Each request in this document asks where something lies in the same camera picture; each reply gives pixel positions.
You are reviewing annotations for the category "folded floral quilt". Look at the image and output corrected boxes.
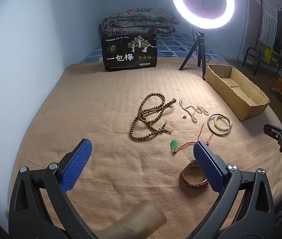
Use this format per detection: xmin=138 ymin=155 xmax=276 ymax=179
xmin=103 ymin=7 xmax=180 ymax=36

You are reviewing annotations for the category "thin black bangle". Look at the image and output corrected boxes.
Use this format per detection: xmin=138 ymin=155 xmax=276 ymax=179
xmin=207 ymin=114 xmax=233 ymax=136

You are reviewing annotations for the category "white bead necklace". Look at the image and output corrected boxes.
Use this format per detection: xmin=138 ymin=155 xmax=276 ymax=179
xmin=179 ymin=99 xmax=210 ymax=123

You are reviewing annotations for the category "cardboard box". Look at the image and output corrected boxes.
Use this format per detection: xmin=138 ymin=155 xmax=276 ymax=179
xmin=204 ymin=64 xmax=270 ymax=121

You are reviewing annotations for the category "green pendant on red cord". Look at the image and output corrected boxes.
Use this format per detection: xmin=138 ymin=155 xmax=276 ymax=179
xmin=169 ymin=124 xmax=214 ymax=155

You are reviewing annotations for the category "black tripod stand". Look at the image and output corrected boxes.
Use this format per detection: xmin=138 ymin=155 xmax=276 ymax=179
xmin=179 ymin=31 xmax=209 ymax=80

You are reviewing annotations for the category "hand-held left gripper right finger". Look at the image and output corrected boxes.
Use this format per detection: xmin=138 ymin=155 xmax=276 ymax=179
xmin=188 ymin=141 xmax=277 ymax=239

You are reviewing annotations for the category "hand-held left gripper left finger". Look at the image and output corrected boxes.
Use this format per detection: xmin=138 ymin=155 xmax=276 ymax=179
xmin=8 ymin=138 xmax=99 ymax=239

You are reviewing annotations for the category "white striped towel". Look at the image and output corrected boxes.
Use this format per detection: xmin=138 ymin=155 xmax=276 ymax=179
xmin=261 ymin=0 xmax=279 ymax=48

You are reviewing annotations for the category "yellow box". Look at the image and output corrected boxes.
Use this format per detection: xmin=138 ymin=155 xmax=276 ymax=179
xmin=264 ymin=47 xmax=280 ymax=64

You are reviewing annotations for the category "brown wooden bead necklace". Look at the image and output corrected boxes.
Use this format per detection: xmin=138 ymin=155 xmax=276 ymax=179
xmin=130 ymin=93 xmax=177 ymax=141

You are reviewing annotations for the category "red brown bangle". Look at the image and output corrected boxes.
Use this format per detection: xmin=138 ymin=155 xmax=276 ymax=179
xmin=179 ymin=160 xmax=208 ymax=188

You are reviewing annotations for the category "cream bead bracelet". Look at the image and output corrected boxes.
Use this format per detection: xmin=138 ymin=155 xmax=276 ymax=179
xmin=214 ymin=115 xmax=231 ymax=130

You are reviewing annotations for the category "blue patterned bed sheet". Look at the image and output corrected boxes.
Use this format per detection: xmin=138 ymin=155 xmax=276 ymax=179
xmin=81 ymin=33 xmax=231 ymax=64

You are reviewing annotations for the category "white ring light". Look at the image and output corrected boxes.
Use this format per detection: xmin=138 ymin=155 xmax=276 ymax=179
xmin=171 ymin=0 xmax=235 ymax=29

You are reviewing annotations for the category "blurred beige object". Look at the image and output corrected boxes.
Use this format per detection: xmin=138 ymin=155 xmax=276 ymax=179
xmin=97 ymin=200 xmax=167 ymax=239

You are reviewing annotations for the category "black printed snack bag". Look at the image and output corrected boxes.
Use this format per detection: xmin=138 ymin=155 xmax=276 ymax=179
xmin=101 ymin=33 xmax=157 ymax=72

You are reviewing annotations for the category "black shoe rack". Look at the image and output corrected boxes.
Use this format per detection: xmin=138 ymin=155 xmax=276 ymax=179
xmin=242 ymin=47 xmax=282 ymax=77

